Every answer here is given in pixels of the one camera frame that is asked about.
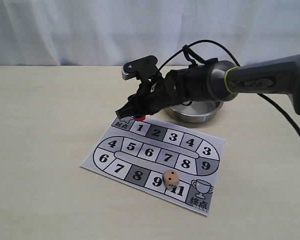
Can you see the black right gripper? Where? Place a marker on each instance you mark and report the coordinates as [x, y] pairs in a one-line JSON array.
[[178, 87]]

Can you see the red cylinder game piece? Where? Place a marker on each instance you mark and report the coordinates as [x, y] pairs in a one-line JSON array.
[[139, 118]]

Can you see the wooden die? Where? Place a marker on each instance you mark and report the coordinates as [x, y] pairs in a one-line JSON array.
[[170, 179]]

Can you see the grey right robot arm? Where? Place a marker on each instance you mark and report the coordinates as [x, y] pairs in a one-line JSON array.
[[213, 81]]

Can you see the paper number game board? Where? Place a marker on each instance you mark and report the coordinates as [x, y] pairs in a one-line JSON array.
[[137, 153]]

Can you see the round steel bowl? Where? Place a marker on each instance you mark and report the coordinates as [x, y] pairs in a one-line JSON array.
[[195, 112]]

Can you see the white curtain backdrop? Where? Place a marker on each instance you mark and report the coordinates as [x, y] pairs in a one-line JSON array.
[[112, 32]]

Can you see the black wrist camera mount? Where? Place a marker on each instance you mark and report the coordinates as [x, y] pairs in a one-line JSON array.
[[142, 69]]

